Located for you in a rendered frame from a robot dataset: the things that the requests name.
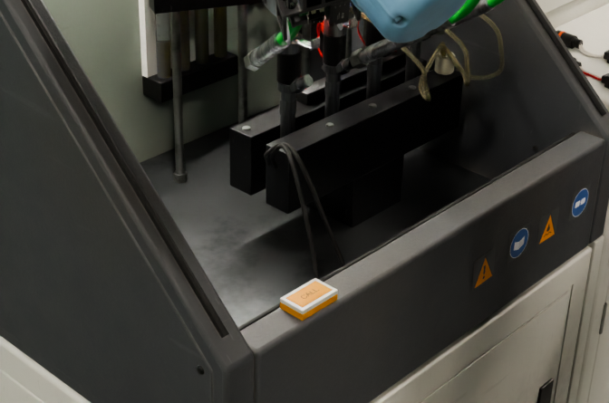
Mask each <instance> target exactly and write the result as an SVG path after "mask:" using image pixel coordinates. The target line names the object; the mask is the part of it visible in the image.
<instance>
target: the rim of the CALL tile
mask: <svg viewBox="0 0 609 403"><path fill-rule="evenodd" d="M314 281H317V282H318V283H321V284H323V285H325V286H326V287H328V288H330V289H332V290H331V291H330V292H328V293H326V294H325V295H323V296H321V297H320V298H318V299H316V300H315V301H313V302H311V303H309V304H307V305H306V306H305V307H303V308H302V307H300V306H299V305H297V304H295V303H293V302H291V301H289V300H287V299H286V297H288V296H290V295H291V294H293V293H296V292H297V291H299V290H301V289H302V288H304V287H306V286H307V285H308V284H310V283H313V282H314ZM337 293H338V290H337V289H335V288H333V287H332V286H330V285H328V284H326V283H324V282H322V281H320V280H318V279H316V278H314V279H313V280H311V281H310V282H308V283H306V284H304V285H302V286H300V287H299V288H297V289H295V290H293V291H292V292H290V293H289V294H287V295H285V296H283V297H282V298H280V302H281V303H283V304H284V305H286V306H288V307H290V308H291V309H293V310H295V311H297V312H299V313H301V314H305V313H306V312H309V311H310V310H312V309H313V308H314V307H316V306H318V305H319V304H321V303H323V302H325V301H327V300H328V299H330V298H332V297H333V296H335V295H336V294H337Z"/></svg>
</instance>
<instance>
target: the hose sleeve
mask: <svg viewBox="0 0 609 403"><path fill-rule="evenodd" d="M280 32H281V31H280ZM280 32H277V33H276V34H274V35H272V36H271V37H270V38H269V39H268V40H267V41H265V42H264V43H262V44H261V45H259V46H258V47H257V48H256V49H255V50H254V51H253V52H252V53H251V54H250V56H249V58H250V62H251V63H252V64H254V65H255V66H261V65H263V64H265V63H267V62H268V61H270V60H271V59H272V58H273V57H275V56H276V55H277V54H279V53H281V52H282V51H283V50H285V49H286V48H287V47H288V46H289V45H290V44H288V45H286V46H282V45H280V44H279V43H278V42H277V40H276V37H277V36H278V34H279V33H280Z"/></svg>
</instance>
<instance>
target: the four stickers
mask: <svg viewBox="0 0 609 403"><path fill-rule="evenodd" d="M590 187H591V184H590V185H588V186H587V187H584V188H583V189H581V190H579V191H577V192H576V193H575V195H574V201H573V205H572V211H571V216H570V221H571V220H573V219H575V218H576V217H578V216H580V215H582V214H583V213H584V212H586V207H587V202H588V198H589V192H590ZM558 214H559V208H558V209H556V210H554V211H553V212H551V213H550V214H548V215H546V216H544V217H543V218H542V221H541V227H540V233H539V239H538V245H537V246H540V245H541V244H543V243H544V242H545V241H547V240H548V239H550V238H551V237H553V236H554V235H556V225H557V219H558ZM570 221H569V222H570ZM529 229H530V223H529V224H528V225H526V226H524V227H523V228H521V229H520V230H518V231H517V232H515V233H514V234H513V235H512V236H511V241H510V249H509V257H508V263H511V262H512V261H513V260H515V259H516V258H518V257H519V256H520V255H522V254H523V253H524V252H526V251H527V243H528V237H529ZM495 254H496V248H495V249H494V250H492V251H491V252H490V253H488V254H486V255H485V256H484V257H482V258H481V259H479V260H478V261H477V262H475V273H474V284H473V292H474V291H475V290H476V289H478V288H479V287H480V286H481V285H482V284H483V283H485V282H486V281H488V280H489V279H490V278H492V277H493V274H494V264H495Z"/></svg>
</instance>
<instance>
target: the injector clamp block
mask: <svg viewBox="0 0 609 403"><path fill-rule="evenodd" d="M405 68H406V63H404V64H402V65H399V66H397V67H395V68H392V69H390V70H388V71H386V72H383V73H382V79H381V93H380V94H378V95H375V96H373V97H371V98H370V99H367V100H366V89H367V80H365V81H363V82H359V83H357V84H355V85H353V86H351V87H349V88H346V89H344V90H342V91H341V93H340V109H339V112H337V113H335V114H333V115H331V116H329V117H327V118H324V112H325V98H323V99H321V100H319V101H315V102H313V103H311V104H309V105H305V104H303V103H301V102H299V101H297V102H296V114H295V132H293V133H291V134H288V135H286V136H284V137H282V138H280V116H281V114H279V111H280V107H278V108H275V109H273V110H270V111H268V112H265V113H263V114H261V115H258V116H256V117H254V118H252V119H250V120H246V121H244V122H241V123H239V124H237V125H235V126H233V127H231V128H229V158H230V186H232V187H235V188H237V189H239V190H241V191H243V192H245V193H247V194H249V195H250V196H252V195H254V194H255V193H258V192H260V191H262V190H264V189H265V190H266V203H267V204H268V205H270V206H273V207H275V208H277V209H279V210H281V211H283V212H285V213H287V214H290V213H292V212H293V211H295V210H296V209H298V208H300V207H301V204H300V199H299V196H298V192H297V189H296V185H295V179H294V176H293V172H292V169H291V166H290V163H289V160H288V157H287V155H286V153H285V151H284V149H279V150H278V151H277V152H276V154H275V162H276V164H277V168H276V169H274V167H273V165H272V163H271V160H270V155H271V154H269V155H268V158H269V161H270V165H269V166H268V165H267V164H266V161H265V158H264V154H265V152H266V151H268V150H269V149H270V148H271V147H273V146H274V145H275V144H276V143H280V142H286V143H289V144H290V145H291V146H292V147H293V148H294V149H295V150H296V151H297V153H298V155H299V156H300V158H301V160H302V161H303V163H304V166H305V168H306V170H307V172H308V174H309V176H310V178H311V180H312V182H313V185H314V188H315V191H316V193H317V195H318V197H319V200H320V202H321V205H322V207H323V210H324V213H325V215H326V216H329V217H331V218H332V219H334V220H336V221H338V222H340V223H343V224H345V225H348V226H349V227H355V226H357V225H359V224H360V223H362V222H364V221H366V220H367V219H369V218H371V217H373V216H375V215H377V214H379V213H381V212H382V211H383V210H385V209H387V208H389V207H391V206H393V205H395V204H397V203H399V202H400V201H401V184H402V171H403V159H404V154H406V153H408V152H410V151H412V150H414V149H416V148H418V147H420V146H422V145H424V144H426V143H427V142H429V141H431V140H433V139H436V138H437V137H439V136H441V135H443V134H445V133H447V132H449V131H451V130H454V129H456V128H457V127H458V126H459V115H460V105H461V95H462V86H463V78H462V75H461V73H460V72H457V71H454V72H453V73H452V74H449V75H442V74H438V73H436V72H435V69H434V70H432V71H430V72H428V73H427V83H428V86H429V90H430V97H431V100H430V101H425V100H424V99H423V98H422V96H421V94H420V92H419V88H418V86H419V80H420V77H421V75H422V73H421V70H420V68H419V76H418V77H416V78H414V79H412V80H409V81H407V82H405ZM290 152H291V151H290ZM291 155H292V157H293V160H294V163H295V168H296V171H297V175H298V177H299V181H300V185H301V189H302V192H303V195H304V202H305V205H306V206H309V207H311V208H312V209H314V210H316V211H318V212H319V210H318V207H317V205H316V203H315V201H314V197H313V195H312V192H311V190H310V187H309V186H308V184H307V181H306V179H305V176H304V173H303V171H302V169H301V168H300V166H299V164H298V162H297V160H296V159H295V156H294V155H293V153H292V152H291Z"/></svg>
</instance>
